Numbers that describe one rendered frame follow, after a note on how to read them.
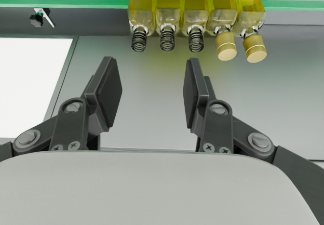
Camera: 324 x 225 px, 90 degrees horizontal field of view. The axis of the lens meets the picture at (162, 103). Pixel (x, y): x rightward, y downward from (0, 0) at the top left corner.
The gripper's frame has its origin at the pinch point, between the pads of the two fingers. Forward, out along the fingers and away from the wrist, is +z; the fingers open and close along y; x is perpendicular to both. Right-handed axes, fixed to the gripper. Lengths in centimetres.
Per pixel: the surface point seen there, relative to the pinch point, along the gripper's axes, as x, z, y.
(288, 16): -10, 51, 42
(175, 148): -25.1, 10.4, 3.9
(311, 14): -9, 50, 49
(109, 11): -11, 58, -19
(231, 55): -8.3, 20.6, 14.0
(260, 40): -6.1, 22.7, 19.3
